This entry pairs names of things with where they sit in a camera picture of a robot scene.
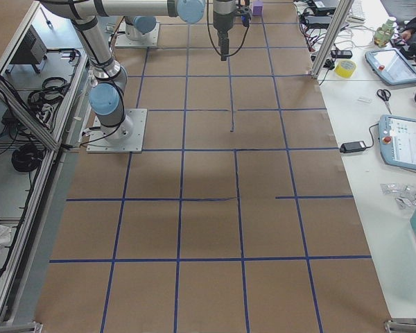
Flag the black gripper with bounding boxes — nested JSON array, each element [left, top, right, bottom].
[[213, 0, 251, 61]]

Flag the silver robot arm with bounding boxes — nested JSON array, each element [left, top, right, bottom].
[[42, 1, 132, 143], [94, 0, 251, 61]]

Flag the purple foam block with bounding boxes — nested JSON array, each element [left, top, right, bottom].
[[252, 0, 263, 17]]

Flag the yellow tape roll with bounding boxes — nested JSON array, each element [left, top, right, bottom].
[[335, 60, 356, 78]]

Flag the black power brick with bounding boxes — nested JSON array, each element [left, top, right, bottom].
[[339, 141, 367, 153]]

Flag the far teach pendant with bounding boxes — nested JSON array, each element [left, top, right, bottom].
[[365, 49, 416, 85]]

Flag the teach pendant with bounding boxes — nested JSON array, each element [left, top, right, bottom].
[[365, 49, 416, 85], [378, 114, 416, 171]]

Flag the black scissors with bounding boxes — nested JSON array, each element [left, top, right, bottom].
[[376, 89, 392, 114]]

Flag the black control box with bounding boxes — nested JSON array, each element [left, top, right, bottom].
[[10, 26, 47, 74]]

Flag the near teach pendant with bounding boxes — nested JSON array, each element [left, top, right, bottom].
[[378, 114, 416, 171]]

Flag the plastic bags of screws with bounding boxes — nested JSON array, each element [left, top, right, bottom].
[[380, 183, 416, 210]]

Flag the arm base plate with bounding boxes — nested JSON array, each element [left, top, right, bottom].
[[115, 22, 160, 49], [86, 108, 148, 153]]

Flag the aluminium upright post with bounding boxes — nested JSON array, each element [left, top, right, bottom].
[[310, 0, 354, 79]]

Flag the aluminium side frame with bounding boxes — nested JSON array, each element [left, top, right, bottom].
[[0, 1, 88, 322]]

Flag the coiled black cable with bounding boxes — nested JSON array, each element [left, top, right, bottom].
[[11, 144, 43, 173]]

